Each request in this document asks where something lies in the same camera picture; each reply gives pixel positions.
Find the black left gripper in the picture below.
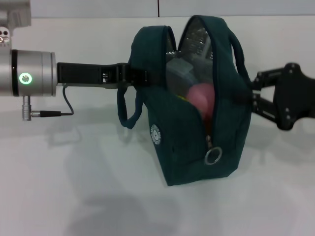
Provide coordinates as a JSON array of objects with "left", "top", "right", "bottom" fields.
[{"left": 56, "top": 61, "right": 168, "bottom": 90}]

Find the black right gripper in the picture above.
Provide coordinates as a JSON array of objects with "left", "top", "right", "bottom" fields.
[{"left": 233, "top": 62, "right": 315, "bottom": 131}]

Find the clear blue-rimmed food container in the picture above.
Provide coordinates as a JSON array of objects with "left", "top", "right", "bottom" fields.
[{"left": 166, "top": 59, "right": 213, "bottom": 87}]

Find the pink toy peach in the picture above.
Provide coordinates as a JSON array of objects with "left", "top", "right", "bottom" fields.
[{"left": 187, "top": 83, "right": 215, "bottom": 121}]

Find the dark teal lunch bag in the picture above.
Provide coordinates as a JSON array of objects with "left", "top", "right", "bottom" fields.
[{"left": 117, "top": 15, "right": 252, "bottom": 187}]

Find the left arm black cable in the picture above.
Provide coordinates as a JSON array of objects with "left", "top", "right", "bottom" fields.
[{"left": 22, "top": 85, "right": 75, "bottom": 122}]

